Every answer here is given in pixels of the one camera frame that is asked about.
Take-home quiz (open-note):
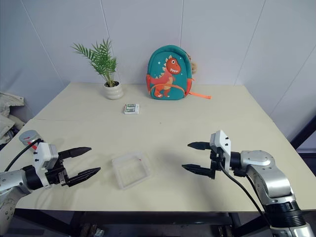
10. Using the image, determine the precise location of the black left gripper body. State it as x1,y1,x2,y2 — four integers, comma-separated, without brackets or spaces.
45,159,70,188

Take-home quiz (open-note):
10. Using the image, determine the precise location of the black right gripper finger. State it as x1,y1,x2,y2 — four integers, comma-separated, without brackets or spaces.
181,163,213,178
187,141,212,151

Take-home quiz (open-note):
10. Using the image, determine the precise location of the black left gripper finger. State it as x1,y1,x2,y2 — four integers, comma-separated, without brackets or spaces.
61,167,102,188
58,147,93,160

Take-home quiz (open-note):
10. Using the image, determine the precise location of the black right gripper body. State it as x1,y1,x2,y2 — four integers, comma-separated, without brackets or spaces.
209,148,225,180

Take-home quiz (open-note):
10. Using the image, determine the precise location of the clear plastic container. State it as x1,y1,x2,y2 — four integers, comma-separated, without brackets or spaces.
111,151,154,191

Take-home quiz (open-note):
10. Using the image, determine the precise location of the small white green box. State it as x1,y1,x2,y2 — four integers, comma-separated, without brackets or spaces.
122,103,140,115

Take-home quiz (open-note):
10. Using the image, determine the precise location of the grey round disc red mark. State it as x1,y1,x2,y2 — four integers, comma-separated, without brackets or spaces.
18,129,42,147

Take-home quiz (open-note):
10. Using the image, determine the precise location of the white ribbed ceramic pot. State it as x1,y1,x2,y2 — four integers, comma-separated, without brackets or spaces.
102,80,124,100

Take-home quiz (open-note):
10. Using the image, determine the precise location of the teal dinosaur backpack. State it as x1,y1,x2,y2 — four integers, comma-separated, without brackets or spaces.
146,44,213,101

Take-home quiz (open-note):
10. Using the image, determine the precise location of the brown plush pendant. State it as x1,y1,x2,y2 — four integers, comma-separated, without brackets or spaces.
188,52,199,74

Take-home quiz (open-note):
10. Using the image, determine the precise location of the beige crumpled cloth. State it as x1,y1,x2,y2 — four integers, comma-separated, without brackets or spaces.
0,91,26,146

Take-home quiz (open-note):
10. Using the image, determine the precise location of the black metal stand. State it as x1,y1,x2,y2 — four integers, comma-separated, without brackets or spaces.
289,116,316,155

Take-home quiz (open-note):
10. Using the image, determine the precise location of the green palm plant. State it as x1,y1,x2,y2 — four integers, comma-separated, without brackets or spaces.
71,38,119,87

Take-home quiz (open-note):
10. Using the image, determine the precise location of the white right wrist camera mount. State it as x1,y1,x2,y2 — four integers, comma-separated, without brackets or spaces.
209,130,233,171

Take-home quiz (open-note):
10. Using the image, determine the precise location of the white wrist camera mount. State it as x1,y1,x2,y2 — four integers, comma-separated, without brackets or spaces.
209,130,233,171
32,142,60,190

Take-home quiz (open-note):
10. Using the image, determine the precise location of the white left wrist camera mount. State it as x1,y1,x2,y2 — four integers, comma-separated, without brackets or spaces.
32,142,60,190

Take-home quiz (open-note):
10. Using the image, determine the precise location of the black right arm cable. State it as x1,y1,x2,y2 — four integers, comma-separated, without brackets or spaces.
218,159,272,228

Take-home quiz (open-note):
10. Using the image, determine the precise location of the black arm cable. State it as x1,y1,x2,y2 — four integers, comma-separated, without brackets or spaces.
4,138,42,172
218,159,272,228

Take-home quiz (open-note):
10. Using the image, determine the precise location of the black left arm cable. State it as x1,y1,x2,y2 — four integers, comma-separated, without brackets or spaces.
4,138,42,172

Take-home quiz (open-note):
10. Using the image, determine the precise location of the black table frame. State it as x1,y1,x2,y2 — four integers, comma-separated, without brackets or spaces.
14,208,266,237

